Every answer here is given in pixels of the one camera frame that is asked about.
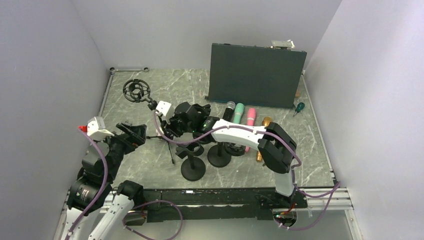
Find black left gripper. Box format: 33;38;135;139
95;121;147;181

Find black pink-mic desk stand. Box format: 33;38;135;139
192;103;213;145

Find black tripod shock-mount stand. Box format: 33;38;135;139
122;78;176;165

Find black clip desk stand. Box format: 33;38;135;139
175;142;206;182

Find mint green microphone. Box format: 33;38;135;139
232;102;245;124

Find pink microphone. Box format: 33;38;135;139
244;107;258;153

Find gold condenser microphone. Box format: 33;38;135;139
256;116;273;163

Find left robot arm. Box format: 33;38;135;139
61;120;147;240

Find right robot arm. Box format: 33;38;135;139
153;101;297;208

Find dark green upright board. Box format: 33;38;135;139
207;43;307;109

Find metal clamp behind board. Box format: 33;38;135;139
271;39;295;50

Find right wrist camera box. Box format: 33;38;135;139
156;100;175;124

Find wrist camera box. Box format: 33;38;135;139
156;100;175;124
78;116;115;142

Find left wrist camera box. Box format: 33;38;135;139
78;116;115;142

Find black shock-mount desk stand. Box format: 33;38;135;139
207;142;246;168

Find green-handled screwdriver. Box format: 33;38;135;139
293;102;305;117

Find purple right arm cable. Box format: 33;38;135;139
152;110;341;232

